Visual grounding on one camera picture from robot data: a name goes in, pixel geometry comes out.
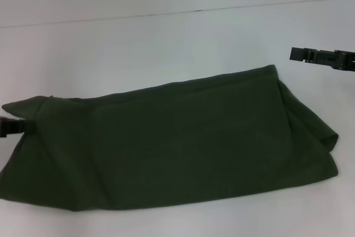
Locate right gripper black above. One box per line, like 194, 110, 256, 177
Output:
289, 47, 355, 72

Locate dark green FREE! t-shirt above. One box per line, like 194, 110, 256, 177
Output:
0, 64, 340, 213

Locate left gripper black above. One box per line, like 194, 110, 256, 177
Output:
0, 117, 36, 138

